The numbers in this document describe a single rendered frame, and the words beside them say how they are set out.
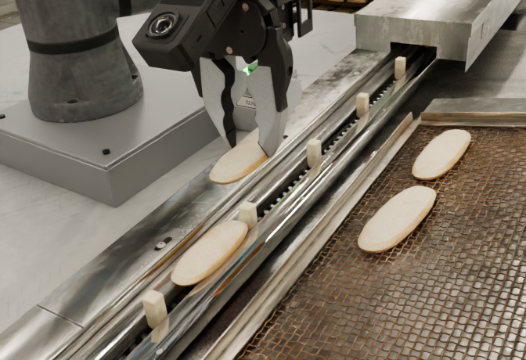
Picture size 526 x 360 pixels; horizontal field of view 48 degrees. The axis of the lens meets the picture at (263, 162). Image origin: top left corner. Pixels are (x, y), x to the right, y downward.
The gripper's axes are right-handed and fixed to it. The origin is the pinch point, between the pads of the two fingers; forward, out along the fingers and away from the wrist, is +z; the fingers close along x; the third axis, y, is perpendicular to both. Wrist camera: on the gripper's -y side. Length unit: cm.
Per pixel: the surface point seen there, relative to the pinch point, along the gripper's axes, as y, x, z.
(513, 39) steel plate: 69, -10, 11
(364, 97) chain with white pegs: 27.3, 0.2, 6.8
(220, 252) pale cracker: -6.0, -0.3, 8.2
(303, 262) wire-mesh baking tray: -7.3, -9.7, 4.9
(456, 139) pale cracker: 13.3, -15.4, 2.9
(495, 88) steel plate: 47, -12, 12
